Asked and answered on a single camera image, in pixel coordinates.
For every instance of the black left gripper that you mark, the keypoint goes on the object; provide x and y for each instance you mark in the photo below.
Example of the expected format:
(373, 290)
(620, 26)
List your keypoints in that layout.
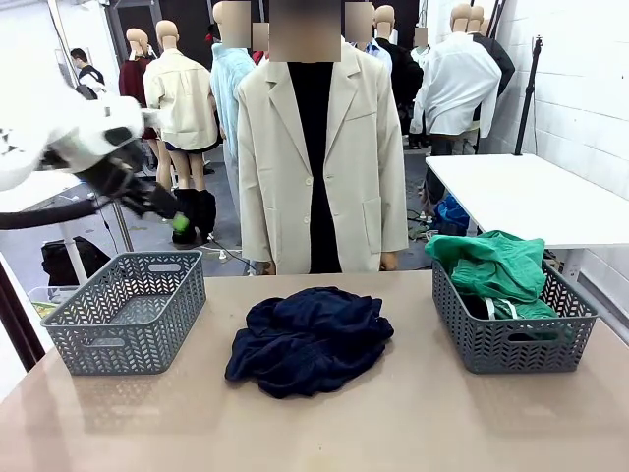
(123, 179)

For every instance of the green garment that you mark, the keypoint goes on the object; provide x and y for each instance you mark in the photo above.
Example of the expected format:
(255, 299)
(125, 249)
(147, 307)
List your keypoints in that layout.
(496, 265)

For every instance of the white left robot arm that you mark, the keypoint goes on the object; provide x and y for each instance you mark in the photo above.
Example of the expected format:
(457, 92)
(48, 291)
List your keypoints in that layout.
(29, 147)

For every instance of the person's right hand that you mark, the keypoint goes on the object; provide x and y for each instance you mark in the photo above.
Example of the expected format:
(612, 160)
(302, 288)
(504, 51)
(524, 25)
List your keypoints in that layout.
(265, 268)

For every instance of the person's left hand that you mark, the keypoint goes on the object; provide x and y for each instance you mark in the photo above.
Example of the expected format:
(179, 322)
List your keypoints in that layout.
(388, 261)

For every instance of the black trousers at mannequin feet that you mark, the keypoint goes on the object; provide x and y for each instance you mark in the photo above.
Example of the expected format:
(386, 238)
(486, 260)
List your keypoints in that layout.
(196, 216)

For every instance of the silver metal pole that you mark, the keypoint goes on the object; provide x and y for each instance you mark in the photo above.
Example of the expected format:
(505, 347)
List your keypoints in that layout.
(124, 226)

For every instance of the person in beige blazer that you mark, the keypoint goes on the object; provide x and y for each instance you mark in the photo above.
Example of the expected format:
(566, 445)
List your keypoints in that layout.
(275, 172)

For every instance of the black bag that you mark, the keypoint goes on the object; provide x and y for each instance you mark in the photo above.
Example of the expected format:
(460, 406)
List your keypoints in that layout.
(74, 260)

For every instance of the mannequin in cream jacket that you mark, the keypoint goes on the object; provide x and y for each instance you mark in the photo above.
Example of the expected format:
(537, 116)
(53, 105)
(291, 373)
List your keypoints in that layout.
(179, 98)

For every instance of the grey plastic woven basket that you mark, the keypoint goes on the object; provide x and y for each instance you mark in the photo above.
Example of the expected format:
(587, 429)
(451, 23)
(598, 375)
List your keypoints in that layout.
(123, 339)
(511, 354)

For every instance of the mannequin in light blue fleece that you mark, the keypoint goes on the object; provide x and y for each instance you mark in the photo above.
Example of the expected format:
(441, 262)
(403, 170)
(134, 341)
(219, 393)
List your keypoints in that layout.
(228, 88)

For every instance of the mannequin in dark red sweater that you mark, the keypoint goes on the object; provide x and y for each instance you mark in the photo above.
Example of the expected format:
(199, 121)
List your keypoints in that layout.
(132, 81)

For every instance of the clear plastic bin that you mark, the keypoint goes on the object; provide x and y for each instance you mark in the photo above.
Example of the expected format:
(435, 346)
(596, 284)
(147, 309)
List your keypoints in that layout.
(44, 300)

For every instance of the person in black vest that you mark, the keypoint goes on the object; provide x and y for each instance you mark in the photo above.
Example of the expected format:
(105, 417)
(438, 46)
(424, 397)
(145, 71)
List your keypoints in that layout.
(88, 76)

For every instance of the mannequin in red hoodie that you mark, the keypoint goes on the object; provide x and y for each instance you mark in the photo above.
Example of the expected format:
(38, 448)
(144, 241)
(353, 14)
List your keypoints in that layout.
(259, 56)

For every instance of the mannequin red top blue shirt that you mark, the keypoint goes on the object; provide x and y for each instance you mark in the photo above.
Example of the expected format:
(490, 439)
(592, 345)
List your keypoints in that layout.
(378, 51)

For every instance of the blue bag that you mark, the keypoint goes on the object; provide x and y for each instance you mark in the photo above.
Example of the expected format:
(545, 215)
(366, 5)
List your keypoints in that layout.
(449, 214)

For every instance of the mannequin in white shirt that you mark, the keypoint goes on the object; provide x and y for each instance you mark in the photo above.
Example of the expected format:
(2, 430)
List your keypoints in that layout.
(457, 93)

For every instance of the white rectangular table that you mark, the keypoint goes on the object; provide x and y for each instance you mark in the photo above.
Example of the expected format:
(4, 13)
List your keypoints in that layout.
(531, 196)

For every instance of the black tripod stand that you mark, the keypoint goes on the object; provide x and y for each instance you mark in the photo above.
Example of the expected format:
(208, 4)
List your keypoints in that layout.
(528, 98)

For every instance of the dark brown post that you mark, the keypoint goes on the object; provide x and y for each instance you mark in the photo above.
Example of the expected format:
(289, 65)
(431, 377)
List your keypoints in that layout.
(17, 319)

